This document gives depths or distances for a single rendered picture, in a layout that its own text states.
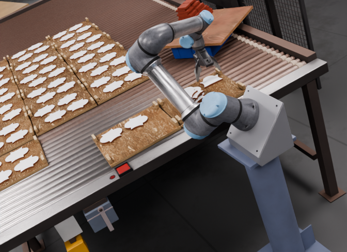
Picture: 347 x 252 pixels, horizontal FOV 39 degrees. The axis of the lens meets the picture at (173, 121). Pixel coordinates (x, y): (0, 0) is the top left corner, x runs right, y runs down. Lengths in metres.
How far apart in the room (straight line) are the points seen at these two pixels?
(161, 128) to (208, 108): 0.50
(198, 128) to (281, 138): 0.37
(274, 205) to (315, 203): 0.75
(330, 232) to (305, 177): 0.51
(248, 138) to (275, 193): 0.37
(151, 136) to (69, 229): 0.61
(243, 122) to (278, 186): 0.42
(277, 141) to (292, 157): 1.42
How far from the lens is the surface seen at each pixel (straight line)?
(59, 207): 2.40
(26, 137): 3.12
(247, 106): 2.18
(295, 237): 2.70
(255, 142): 2.17
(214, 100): 2.09
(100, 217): 2.43
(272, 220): 2.57
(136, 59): 2.23
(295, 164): 3.51
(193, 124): 2.18
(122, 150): 2.52
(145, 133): 2.56
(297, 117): 3.96
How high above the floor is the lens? 2.23
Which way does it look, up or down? 30 degrees down
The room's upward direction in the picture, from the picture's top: 22 degrees counter-clockwise
